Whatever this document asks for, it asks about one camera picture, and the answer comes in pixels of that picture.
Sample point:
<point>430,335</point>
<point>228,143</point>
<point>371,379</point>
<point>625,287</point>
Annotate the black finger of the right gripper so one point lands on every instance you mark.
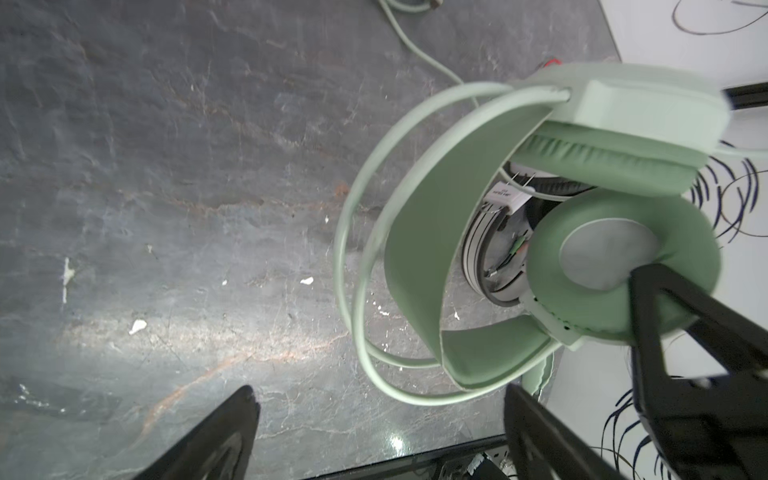
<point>699,378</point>

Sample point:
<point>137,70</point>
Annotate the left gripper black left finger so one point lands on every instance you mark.
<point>219,447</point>

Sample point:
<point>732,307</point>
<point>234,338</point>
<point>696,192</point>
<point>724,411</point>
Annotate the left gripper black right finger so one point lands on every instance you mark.
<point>542,447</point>

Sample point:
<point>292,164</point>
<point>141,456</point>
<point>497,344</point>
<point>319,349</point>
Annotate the green headphones with cable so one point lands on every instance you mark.
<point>636,135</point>

